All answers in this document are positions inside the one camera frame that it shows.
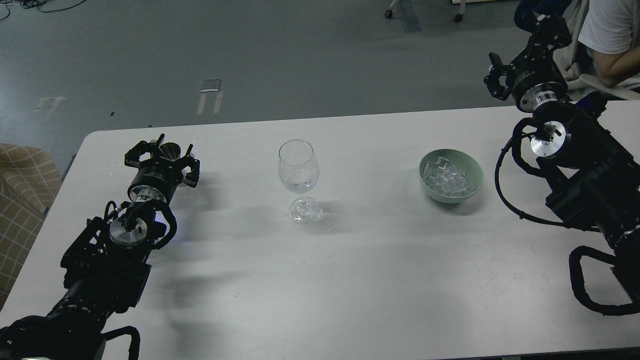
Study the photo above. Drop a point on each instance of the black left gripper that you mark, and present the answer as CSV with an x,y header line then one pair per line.
x,y
157,177

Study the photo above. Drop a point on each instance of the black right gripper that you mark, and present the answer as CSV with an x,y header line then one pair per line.
x,y
533,78

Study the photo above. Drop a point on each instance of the steel cocktail jigger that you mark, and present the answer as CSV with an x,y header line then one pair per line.
x,y
170,150

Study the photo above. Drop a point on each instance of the clear ice cubes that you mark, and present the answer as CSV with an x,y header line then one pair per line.
x,y
444,178

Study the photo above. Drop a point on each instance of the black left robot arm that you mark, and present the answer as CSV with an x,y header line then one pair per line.
x,y
106,268

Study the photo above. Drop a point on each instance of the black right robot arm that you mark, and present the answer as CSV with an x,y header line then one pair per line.
x,y
594,180

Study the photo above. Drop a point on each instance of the clear wine glass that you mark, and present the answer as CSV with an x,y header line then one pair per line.
x,y
299,172

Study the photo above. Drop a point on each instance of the white office chair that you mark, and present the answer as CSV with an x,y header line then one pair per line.
x,y
576,65

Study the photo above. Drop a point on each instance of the seated person white shirt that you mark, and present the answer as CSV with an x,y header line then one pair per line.
x,y
610,35

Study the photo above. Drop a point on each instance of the beige checkered cushion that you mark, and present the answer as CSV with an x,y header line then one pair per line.
x,y
29,184

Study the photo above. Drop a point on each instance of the green bowl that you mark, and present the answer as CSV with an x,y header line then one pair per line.
x,y
464,163

